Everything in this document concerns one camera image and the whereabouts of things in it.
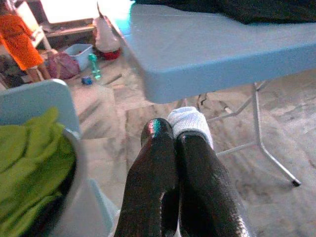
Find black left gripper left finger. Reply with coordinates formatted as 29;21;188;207
115;118;177;237

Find pink bag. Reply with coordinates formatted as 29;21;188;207
46;51;80;80

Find teal plastic toy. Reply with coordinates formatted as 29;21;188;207
88;53;102;80

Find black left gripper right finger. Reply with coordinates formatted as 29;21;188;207
174;131;256;237

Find grey stick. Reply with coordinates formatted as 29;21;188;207
105;73;123;86

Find black cloth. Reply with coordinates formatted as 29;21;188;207
130;0;316;25

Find green shirt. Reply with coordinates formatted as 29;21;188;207
0;107;77;237

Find white knit cloth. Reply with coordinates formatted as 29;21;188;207
167;106;214;150

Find pale blue plastic bin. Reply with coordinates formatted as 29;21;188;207
64;43;94;72

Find white wooden furniture frame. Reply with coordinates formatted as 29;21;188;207
13;0;52;50

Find light blue folding table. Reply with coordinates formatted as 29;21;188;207
118;3;316;187

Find brown wooden low shelf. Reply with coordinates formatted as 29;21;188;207
39;17;97;45

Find person in orange clothes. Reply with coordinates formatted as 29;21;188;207
0;13;51;82

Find light blue plastic chair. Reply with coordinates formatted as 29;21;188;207
0;79;121;237

